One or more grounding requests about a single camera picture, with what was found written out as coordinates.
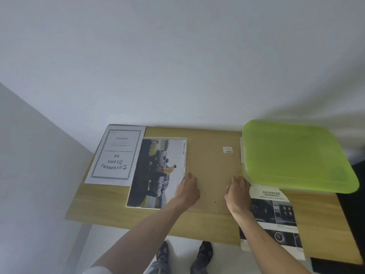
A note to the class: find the person's left hand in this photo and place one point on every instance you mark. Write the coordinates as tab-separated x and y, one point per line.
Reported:
187	193

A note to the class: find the person's right hand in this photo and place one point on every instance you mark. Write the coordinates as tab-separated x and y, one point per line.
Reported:
239	196

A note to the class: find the person's right thumb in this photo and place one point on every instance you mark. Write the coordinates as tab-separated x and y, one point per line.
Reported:
227	192

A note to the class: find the person's left fingers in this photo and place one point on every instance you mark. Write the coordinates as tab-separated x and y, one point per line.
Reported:
189	178

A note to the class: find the brown frame backing board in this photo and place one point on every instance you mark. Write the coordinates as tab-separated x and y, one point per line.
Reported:
212	174

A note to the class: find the person's left forearm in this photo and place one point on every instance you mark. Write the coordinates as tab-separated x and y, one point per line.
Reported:
142	239

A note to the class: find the person's right forearm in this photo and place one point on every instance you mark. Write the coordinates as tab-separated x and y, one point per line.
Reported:
265	245

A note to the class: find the car photo print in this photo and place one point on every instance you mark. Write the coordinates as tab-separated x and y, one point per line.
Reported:
156	174

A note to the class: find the small white sticker label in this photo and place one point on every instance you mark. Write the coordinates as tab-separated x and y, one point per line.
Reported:
227	149

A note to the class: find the car interior brochure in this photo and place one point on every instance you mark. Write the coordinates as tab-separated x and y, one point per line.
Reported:
282	216

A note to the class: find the person's right dark slipper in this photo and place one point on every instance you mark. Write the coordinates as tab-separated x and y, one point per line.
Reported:
205	251

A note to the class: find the person's dark slipper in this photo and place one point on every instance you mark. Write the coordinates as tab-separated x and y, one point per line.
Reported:
163	252
205	251

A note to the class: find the white bordered certificate sheet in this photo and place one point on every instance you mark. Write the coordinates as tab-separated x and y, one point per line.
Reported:
117	156

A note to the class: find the green plastic container lid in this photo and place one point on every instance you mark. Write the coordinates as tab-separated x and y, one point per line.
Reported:
296	156

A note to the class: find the person's left dark slipper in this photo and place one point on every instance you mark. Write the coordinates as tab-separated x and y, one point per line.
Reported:
163	252

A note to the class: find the person's right jeans leg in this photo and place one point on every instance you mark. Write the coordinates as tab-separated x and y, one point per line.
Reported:
199	268

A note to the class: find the person's jeans leg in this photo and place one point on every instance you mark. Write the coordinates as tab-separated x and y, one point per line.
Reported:
199	268
158	268

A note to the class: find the person's left jeans leg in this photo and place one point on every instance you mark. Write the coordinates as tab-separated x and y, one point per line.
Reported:
158	268

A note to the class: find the person's white sleeve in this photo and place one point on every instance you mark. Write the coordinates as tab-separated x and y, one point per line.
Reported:
95	271

